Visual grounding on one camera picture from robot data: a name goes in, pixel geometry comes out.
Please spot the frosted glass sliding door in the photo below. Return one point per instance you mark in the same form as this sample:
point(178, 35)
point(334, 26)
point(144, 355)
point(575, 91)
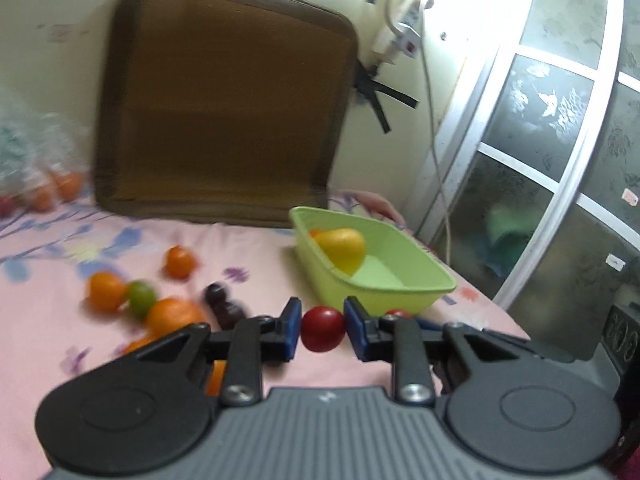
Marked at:
point(531, 190)

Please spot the clear plastic fruit bag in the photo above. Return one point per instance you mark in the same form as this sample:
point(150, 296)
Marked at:
point(44, 157)

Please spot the large orange front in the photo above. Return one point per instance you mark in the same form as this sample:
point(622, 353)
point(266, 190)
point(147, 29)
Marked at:
point(171, 314)

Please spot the green lime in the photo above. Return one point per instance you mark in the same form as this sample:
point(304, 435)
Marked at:
point(141, 297)

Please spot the pink deer-print bedsheet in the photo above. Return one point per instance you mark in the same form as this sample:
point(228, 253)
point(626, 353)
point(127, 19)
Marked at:
point(49, 335)

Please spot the orange tangerine left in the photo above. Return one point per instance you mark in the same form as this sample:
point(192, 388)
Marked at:
point(106, 292)

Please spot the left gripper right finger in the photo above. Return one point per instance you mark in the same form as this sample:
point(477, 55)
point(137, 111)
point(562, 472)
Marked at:
point(411, 349)

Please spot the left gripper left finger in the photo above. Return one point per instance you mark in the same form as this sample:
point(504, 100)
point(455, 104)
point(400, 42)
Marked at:
point(252, 343)

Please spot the white power strip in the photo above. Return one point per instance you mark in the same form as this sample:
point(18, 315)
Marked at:
point(399, 32)

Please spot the dark purple plum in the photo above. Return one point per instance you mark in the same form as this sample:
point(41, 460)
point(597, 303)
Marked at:
point(226, 311)

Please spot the yellow lemon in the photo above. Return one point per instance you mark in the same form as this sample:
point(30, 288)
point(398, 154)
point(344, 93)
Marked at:
point(345, 248)

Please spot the red cherry tomato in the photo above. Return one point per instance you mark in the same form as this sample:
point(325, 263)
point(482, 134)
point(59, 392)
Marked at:
point(398, 313)

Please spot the small orange tangerine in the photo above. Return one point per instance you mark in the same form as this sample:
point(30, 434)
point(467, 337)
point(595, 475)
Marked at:
point(179, 263)

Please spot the brown seat cushion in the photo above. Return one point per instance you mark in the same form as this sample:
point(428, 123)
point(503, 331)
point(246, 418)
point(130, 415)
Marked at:
point(221, 110)

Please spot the green plastic basket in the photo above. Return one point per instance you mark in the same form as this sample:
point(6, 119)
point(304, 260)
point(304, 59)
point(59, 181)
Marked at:
point(396, 272)

